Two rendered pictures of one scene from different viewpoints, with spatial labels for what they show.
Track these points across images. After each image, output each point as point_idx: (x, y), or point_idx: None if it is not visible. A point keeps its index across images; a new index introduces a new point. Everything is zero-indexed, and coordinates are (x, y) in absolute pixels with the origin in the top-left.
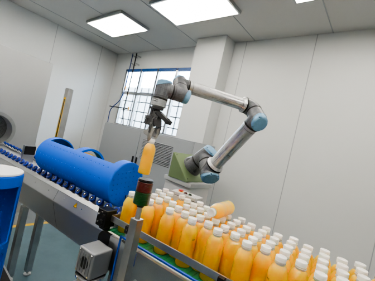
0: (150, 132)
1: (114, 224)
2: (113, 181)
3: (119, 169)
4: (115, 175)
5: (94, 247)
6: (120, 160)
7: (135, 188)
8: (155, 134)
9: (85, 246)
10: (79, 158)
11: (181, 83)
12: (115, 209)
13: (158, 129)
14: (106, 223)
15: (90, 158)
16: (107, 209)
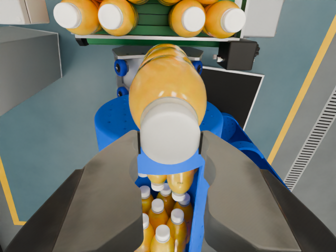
0: (255, 169)
1: (199, 53)
2: (211, 114)
3: (208, 130)
4: (211, 121)
5: (267, 16)
6: (181, 170)
7: (124, 105)
8: (130, 169)
9: (274, 27)
10: (202, 237)
11: None
12: (234, 44)
13: (88, 239)
14: (244, 39)
15: (200, 224)
16: (249, 50)
